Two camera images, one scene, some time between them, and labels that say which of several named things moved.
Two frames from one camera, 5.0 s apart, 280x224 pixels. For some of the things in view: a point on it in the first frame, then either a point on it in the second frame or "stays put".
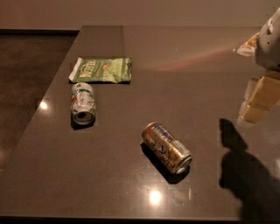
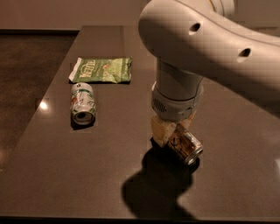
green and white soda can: [83, 103] stays put
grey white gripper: [269, 46] to [175, 108]
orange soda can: [166, 150] to [185, 144]
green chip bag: [103, 69] stays put
